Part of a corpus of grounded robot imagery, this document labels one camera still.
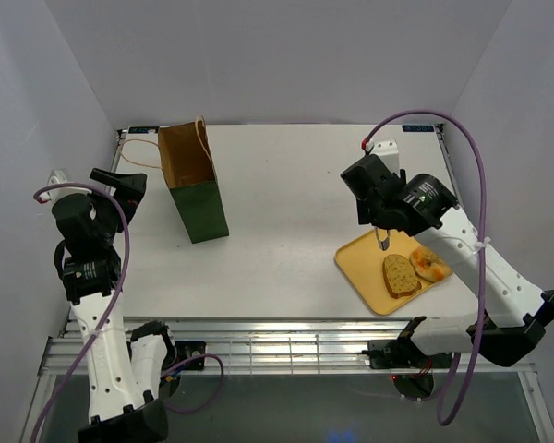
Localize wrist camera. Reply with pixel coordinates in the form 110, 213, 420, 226
36, 169, 70, 204
363, 138, 400, 173

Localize yellow tray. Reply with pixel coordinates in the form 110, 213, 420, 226
334, 231, 453, 316

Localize metal tongs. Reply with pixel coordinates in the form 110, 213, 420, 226
374, 227, 391, 251

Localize orange bagel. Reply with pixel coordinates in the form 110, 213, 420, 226
409, 245, 453, 282

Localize aluminium rail frame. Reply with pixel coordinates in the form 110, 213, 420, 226
40, 318, 536, 376

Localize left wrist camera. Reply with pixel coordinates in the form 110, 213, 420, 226
36, 169, 70, 204

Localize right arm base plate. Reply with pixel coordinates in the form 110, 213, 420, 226
361, 340, 453, 371

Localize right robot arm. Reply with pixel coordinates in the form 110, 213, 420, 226
341, 154, 554, 367

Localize sliced seeded bread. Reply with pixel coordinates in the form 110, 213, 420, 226
382, 254, 422, 299

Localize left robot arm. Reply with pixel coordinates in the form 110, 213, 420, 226
52, 168, 177, 442

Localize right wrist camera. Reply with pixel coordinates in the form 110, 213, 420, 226
363, 138, 400, 173

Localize green paper bag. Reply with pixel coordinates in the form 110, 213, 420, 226
119, 114, 230, 245

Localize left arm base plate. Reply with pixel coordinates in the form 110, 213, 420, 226
164, 341, 207, 371

